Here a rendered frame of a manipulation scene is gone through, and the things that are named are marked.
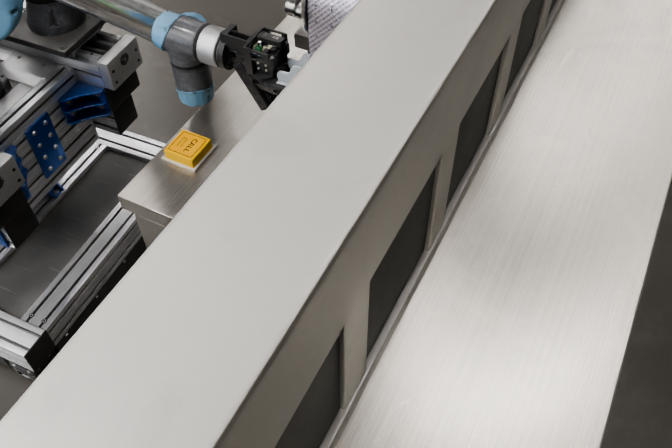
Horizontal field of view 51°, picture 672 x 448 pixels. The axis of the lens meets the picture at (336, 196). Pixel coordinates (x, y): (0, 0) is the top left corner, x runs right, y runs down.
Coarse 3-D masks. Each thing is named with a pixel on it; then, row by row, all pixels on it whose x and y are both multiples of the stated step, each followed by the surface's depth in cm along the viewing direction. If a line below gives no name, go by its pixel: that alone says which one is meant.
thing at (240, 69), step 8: (232, 64) 131; (240, 64) 129; (240, 72) 131; (248, 80) 131; (248, 88) 133; (256, 88) 132; (256, 96) 133; (264, 96) 133; (272, 96) 134; (264, 104) 134
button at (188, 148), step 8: (184, 136) 143; (192, 136) 143; (200, 136) 143; (176, 144) 141; (184, 144) 141; (192, 144) 141; (200, 144) 141; (208, 144) 142; (168, 152) 140; (176, 152) 140; (184, 152) 140; (192, 152) 140; (200, 152) 140; (176, 160) 141; (184, 160) 139; (192, 160) 139; (200, 160) 141
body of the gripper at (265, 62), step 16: (224, 32) 127; (240, 32) 126; (256, 32) 126; (224, 48) 128; (240, 48) 127; (256, 48) 125; (272, 48) 124; (288, 48) 128; (224, 64) 130; (256, 64) 127; (272, 64) 125; (256, 80) 129
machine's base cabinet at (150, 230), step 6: (138, 216) 138; (138, 222) 139; (144, 222) 138; (150, 222) 137; (144, 228) 140; (150, 228) 139; (156, 228) 138; (162, 228) 136; (144, 234) 142; (150, 234) 141; (156, 234) 139; (144, 240) 144; (150, 240) 143
